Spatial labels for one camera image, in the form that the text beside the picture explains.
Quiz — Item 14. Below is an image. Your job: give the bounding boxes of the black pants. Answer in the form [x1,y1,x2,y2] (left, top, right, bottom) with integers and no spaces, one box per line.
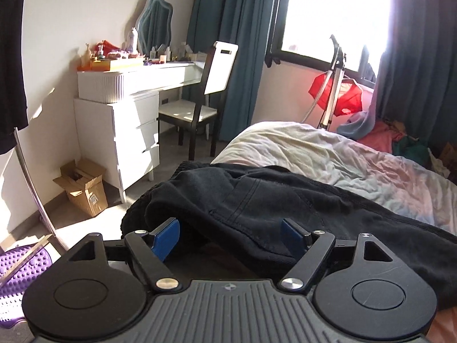
[121,161,456,309]

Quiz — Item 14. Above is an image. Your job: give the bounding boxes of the pile of colourful clothes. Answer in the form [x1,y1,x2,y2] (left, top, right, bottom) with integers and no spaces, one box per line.
[357,121,456,184]

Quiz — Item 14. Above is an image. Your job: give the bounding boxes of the pastel bed duvet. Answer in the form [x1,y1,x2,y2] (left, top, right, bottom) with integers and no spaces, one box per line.
[210,121,457,343]

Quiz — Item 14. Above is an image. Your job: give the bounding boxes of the open cardboard box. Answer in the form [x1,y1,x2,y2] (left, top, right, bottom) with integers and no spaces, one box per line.
[53,158,108,218]

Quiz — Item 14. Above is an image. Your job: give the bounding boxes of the white dresser desk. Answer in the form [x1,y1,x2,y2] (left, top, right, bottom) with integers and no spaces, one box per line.
[74,62,204,201]

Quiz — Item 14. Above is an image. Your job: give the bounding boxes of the black white chair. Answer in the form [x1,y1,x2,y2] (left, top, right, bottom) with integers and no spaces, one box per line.
[159,41,238,161]

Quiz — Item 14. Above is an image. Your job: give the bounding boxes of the purple massage mat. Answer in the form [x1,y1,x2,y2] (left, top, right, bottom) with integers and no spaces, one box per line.
[1,248,53,329]

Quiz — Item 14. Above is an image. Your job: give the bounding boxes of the red garment on hanger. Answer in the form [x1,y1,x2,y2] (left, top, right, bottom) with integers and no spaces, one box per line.
[308,73,363,117]

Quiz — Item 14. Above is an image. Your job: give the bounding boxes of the silver tripod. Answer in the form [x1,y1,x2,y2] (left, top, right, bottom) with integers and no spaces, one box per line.
[301,34,348,131]

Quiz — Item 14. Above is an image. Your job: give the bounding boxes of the teal curtain right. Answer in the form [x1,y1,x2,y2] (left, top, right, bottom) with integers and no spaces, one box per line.
[376,0,456,145]

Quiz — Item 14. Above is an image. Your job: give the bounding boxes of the teal curtain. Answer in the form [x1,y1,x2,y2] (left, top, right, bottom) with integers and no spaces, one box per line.
[376,0,456,145]
[187,0,273,141]

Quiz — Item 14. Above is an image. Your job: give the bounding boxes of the cosmetics clutter on desk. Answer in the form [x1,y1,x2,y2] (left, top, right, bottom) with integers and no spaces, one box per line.
[77,28,207,72]

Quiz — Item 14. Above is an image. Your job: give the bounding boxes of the wavy mirror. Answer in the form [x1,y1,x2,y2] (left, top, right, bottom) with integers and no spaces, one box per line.
[136,0,173,57]

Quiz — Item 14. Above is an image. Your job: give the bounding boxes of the teal curtain left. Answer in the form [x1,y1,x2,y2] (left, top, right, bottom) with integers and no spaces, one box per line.
[187,0,273,141]

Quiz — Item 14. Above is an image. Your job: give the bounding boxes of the black hanging garment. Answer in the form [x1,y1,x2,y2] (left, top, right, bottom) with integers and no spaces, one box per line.
[0,0,28,154]

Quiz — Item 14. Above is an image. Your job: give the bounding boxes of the window frame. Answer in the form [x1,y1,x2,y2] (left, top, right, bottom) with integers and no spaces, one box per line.
[265,0,379,87]

